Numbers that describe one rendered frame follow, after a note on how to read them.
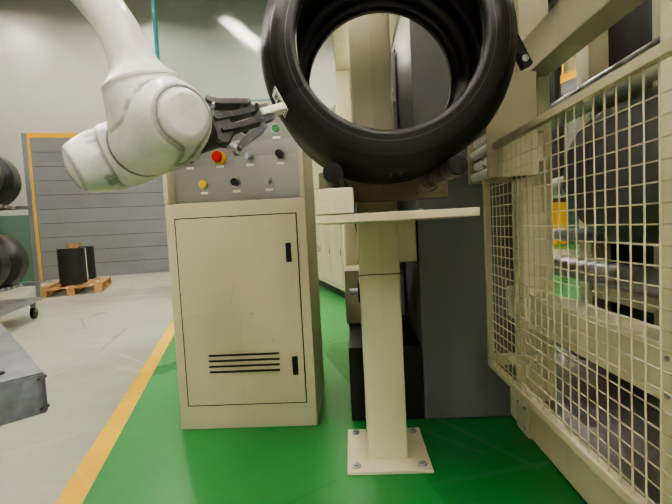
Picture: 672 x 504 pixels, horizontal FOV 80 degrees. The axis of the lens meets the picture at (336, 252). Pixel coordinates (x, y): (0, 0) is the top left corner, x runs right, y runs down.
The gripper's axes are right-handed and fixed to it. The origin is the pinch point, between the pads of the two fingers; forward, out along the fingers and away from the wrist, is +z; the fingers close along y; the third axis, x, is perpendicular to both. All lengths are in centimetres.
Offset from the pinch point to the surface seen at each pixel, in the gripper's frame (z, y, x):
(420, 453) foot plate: 13, 107, -44
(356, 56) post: 49, -13, -8
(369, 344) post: 16, 66, -38
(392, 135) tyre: 15.3, 18.8, 12.4
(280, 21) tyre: 10.3, -15.6, 7.3
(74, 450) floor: -61, 45, -126
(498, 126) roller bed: 61, 29, 12
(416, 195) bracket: 42, 33, -11
